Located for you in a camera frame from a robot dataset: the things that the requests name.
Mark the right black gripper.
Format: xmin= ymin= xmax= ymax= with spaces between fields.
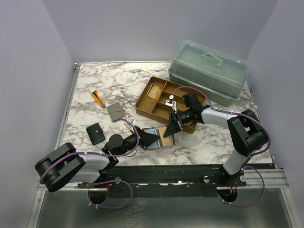
xmin=163 ymin=109 xmax=192 ymax=138

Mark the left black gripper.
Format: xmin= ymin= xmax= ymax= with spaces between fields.
xmin=116 ymin=126 xmax=160 ymax=157

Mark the brown leather card holder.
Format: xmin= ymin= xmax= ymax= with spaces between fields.
xmin=143 ymin=125 xmax=175 ymax=150

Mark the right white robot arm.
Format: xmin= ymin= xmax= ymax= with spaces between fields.
xmin=163 ymin=92 xmax=271 ymax=186

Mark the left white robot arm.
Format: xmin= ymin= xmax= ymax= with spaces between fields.
xmin=35 ymin=127 xmax=160 ymax=192

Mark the grey card holder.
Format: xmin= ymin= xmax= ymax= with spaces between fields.
xmin=107 ymin=102 xmax=125 ymax=123

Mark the black card holder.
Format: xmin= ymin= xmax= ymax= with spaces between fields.
xmin=86 ymin=123 xmax=105 ymax=145

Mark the woven wicker divided tray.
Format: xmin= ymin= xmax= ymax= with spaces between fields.
xmin=135 ymin=76 xmax=205 ymax=133

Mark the green plastic storage box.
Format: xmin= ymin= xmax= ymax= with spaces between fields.
xmin=168 ymin=40 xmax=249 ymax=107

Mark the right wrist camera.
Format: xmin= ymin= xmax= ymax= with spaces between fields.
xmin=165 ymin=95 xmax=177 ymax=112

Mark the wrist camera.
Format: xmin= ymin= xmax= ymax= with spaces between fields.
xmin=165 ymin=95 xmax=177 ymax=112
xmin=126 ymin=115 xmax=135 ymax=125

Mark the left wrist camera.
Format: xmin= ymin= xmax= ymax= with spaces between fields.
xmin=126 ymin=115 xmax=135 ymax=125

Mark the black mounting rail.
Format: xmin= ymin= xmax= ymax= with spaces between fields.
xmin=78 ymin=164 xmax=261 ymax=200

